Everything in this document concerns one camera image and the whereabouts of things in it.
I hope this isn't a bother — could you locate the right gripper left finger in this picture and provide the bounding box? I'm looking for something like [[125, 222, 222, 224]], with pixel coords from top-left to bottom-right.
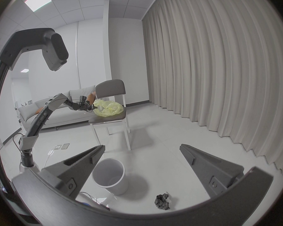
[[41, 145, 106, 200]]

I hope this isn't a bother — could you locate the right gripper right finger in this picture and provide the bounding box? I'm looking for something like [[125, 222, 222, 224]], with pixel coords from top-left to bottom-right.
[[179, 144, 245, 200]]

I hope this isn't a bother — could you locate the yellow plastic bag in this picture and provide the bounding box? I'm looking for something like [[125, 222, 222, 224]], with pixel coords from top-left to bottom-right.
[[93, 100, 124, 117]]

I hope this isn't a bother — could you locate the black plastic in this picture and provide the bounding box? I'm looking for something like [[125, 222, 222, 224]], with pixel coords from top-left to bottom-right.
[[155, 193, 171, 210]]

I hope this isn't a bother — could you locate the white trash bin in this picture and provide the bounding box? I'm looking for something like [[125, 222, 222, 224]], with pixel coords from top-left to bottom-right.
[[92, 158, 129, 196]]

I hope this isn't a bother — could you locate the pale grey sofa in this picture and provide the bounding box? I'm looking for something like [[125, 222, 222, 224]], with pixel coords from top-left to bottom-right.
[[17, 85, 97, 130]]

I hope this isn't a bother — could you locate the grey and white chair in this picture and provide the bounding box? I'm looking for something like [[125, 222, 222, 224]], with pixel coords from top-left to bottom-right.
[[88, 79, 130, 151]]

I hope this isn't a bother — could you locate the beige curtain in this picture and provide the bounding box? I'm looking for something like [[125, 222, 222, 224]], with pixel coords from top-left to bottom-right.
[[141, 0, 283, 176]]

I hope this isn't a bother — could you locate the ceiling light panel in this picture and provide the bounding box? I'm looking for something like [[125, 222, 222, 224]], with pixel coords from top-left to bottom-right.
[[24, 0, 50, 12]]

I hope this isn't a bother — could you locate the white cable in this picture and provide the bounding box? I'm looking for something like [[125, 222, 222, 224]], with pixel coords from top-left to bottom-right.
[[47, 147, 56, 162]]

